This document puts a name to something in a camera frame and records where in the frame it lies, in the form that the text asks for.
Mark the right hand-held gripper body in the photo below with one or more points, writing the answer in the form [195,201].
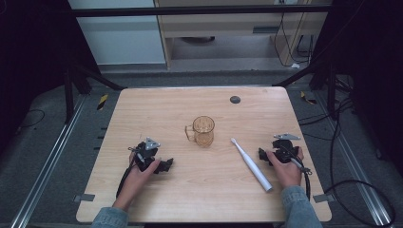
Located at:
[285,148]

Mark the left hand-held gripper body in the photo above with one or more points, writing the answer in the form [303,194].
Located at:
[146,153]

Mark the person's right hand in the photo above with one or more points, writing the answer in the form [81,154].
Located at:
[287,171]

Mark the person's left hand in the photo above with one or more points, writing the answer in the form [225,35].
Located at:
[135,182]

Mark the white electric toothbrush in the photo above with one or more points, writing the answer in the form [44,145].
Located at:
[252,165]

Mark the clear glass mug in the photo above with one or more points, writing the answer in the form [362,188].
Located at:
[201,131]

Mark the yellow black tape marker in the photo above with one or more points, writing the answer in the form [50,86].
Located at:
[307,98]
[102,101]

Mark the grey table grommet cap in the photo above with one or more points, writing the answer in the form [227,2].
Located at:
[235,99]

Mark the black metal stand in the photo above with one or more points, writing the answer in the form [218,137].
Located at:
[326,85]
[71,91]

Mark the white cabinet panel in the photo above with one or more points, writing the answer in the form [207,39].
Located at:
[117,31]

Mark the wooden desk cabinet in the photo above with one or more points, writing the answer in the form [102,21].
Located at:
[228,28]

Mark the black metal crossbar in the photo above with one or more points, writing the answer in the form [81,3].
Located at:
[196,11]

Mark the grey metal table bracket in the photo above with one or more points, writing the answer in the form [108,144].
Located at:
[84,198]
[323,198]

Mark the aluminium floor rail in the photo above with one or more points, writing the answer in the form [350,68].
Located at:
[351,158]
[47,164]

